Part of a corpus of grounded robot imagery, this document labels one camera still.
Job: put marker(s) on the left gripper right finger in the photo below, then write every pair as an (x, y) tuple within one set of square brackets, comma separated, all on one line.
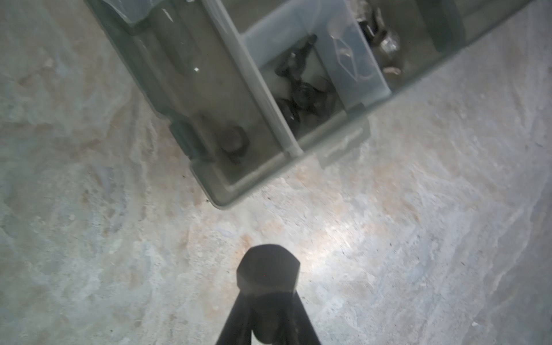
[(299, 329)]

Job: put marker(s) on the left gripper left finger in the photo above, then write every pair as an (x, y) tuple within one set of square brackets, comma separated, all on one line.
[(237, 329)]

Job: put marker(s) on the black bolt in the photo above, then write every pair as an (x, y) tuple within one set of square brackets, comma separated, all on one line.
[(267, 276), (234, 142)]

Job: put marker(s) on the black wing nut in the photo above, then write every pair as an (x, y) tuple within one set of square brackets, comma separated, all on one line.
[(294, 64), (315, 105)]

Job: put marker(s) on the green compartment organizer box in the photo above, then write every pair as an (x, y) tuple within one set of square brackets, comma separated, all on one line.
[(204, 65)]

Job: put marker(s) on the silver wing nut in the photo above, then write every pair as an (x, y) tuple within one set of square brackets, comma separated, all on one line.
[(383, 41)]

